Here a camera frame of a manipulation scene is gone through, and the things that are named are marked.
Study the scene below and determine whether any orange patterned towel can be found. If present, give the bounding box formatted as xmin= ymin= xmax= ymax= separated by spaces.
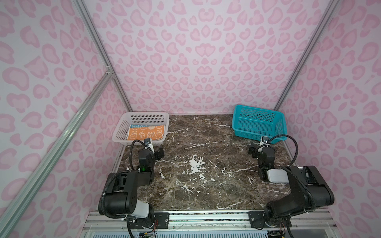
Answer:
xmin=127 ymin=128 xmax=165 ymax=140

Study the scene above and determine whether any teal patterned towel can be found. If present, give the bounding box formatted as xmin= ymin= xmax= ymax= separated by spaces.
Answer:
xmin=130 ymin=124 xmax=165 ymax=130

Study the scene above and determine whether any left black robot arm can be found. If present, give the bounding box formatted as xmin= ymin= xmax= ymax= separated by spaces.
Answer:
xmin=98 ymin=146 xmax=164 ymax=228

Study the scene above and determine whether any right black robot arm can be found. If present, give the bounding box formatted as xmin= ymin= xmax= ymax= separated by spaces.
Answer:
xmin=248 ymin=144 xmax=334 ymax=231

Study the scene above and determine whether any teal plastic basket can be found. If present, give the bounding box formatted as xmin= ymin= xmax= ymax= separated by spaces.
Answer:
xmin=232 ymin=105 xmax=288 ymax=141

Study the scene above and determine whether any white plastic basket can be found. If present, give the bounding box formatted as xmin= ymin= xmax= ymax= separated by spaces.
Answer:
xmin=112 ymin=112 xmax=169 ymax=146

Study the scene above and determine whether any left diagonal aluminium strut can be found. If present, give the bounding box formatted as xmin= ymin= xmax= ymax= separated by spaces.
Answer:
xmin=1 ymin=72 xmax=115 ymax=238

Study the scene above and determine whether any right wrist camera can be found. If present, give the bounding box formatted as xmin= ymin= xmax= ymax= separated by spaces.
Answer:
xmin=260 ymin=136 xmax=269 ymax=146

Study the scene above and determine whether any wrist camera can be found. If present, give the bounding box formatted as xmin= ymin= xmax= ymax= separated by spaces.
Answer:
xmin=260 ymin=136 xmax=269 ymax=146
xmin=143 ymin=138 xmax=154 ymax=153

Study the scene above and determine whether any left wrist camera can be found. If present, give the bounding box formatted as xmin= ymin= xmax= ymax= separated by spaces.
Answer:
xmin=143 ymin=138 xmax=154 ymax=153

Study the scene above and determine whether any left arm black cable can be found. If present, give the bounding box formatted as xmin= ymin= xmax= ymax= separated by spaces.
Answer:
xmin=130 ymin=139 xmax=149 ymax=171

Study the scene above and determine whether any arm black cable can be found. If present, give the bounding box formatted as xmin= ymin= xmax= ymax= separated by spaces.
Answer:
xmin=130 ymin=139 xmax=149 ymax=171
xmin=266 ymin=134 xmax=299 ymax=166

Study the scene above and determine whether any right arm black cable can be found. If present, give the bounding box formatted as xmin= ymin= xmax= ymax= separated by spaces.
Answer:
xmin=266 ymin=134 xmax=299 ymax=166

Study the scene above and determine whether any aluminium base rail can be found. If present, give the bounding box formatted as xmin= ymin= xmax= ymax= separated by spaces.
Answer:
xmin=80 ymin=209 xmax=341 ymax=238

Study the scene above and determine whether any left corner aluminium post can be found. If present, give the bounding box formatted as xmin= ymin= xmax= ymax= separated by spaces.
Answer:
xmin=72 ymin=0 xmax=133 ymax=112

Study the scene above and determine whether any corner aluminium post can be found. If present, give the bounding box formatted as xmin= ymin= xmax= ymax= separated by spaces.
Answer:
xmin=274 ymin=0 xmax=341 ymax=111
xmin=72 ymin=0 xmax=133 ymax=112

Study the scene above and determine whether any right corner aluminium post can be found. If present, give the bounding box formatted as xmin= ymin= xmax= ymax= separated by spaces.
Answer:
xmin=274 ymin=0 xmax=341 ymax=111

